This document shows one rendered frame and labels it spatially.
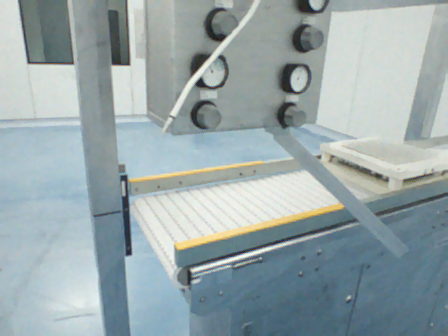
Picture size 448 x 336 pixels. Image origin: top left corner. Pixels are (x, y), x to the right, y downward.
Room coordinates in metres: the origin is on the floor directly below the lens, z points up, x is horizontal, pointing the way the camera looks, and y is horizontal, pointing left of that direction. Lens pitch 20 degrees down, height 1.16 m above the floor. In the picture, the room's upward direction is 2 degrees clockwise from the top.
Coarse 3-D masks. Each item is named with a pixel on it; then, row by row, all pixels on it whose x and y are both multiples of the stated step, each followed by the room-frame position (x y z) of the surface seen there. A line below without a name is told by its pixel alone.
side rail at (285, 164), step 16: (416, 144) 1.11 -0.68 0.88; (432, 144) 1.16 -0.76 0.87; (272, 160) 0.83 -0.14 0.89; (288, 160) 0.84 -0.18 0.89; (176, 176) 0.69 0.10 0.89; (192, 176) 0.71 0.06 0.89; (208, 176) 0.73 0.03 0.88; (224, 176) 0.75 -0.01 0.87; (240, 176) 0.77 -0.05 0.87; (144, 192) 0.65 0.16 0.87
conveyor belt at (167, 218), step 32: (192, 192) 0.68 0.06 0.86; (224, 192) 0.69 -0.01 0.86; (256, 192) 0.70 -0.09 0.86; (288, 192) 0.71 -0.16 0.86; (320, 192) 0.71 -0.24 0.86; (352, 192) 0.72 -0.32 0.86; (160, 224) 0.53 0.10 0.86; (192, 224) 0.54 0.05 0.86; (224, 224) 0.54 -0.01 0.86; (160, 256) 0.47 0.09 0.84
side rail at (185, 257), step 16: (400, 192) 0.65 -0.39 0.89; (416, 192) 0.67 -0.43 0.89; (432, 192) 0.70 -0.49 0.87; (384, 208) 0.62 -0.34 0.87; (288, 224) 0.50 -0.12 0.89; (304, 224) 0.52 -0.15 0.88; (320, 224) 0.54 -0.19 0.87; (224, 240) 0.44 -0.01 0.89; (240, 240) 0.45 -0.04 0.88; (256, 240) 0.47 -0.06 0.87; (272, 240) 0.48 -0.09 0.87; (176, 256) 0.41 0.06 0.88; (192, 256) 0.41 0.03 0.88; (208, 256) 0.43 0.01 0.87
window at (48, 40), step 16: (32, 0) 4.78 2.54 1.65; (48, 0) 4.86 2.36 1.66; (64, 0) 4.94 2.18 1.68; (112, 0) 5.18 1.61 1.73; (32, 16) 4.77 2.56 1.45; (48, 16) 4.85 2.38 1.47; (64, 16) 4.93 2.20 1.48; (112, 16) 5.18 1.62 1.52; (32, 32) 4.76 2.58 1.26; (48, 32) 4.84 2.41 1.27; (64, 32) 4.92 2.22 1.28; (112, 32) 5.17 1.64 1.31; (128, 32) 5.26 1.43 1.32; (32, 48) 4.75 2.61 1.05; (48, 48) 4.83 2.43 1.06; (64, 48) 4.91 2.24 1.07; (112, 48) 5.17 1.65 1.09; (128, 48) 5.26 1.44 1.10; (112, 64) 5.16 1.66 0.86; (128, 64) 5.25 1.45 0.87
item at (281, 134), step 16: (272, 128) 0.49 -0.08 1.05; (288, 128) 0.49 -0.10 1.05; (288, 144) 0.50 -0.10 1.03; (304, 160) 0.49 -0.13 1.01; (320, 176) 0.49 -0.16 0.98; (336, 192) 0.49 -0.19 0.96; (352, 208) 0.48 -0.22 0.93; (368, 208) 0.48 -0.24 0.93; (368, 224) 0.48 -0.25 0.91; (384, 240) 0.48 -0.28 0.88; (400, 240) 0.47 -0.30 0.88; (400, 256) 0.47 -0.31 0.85
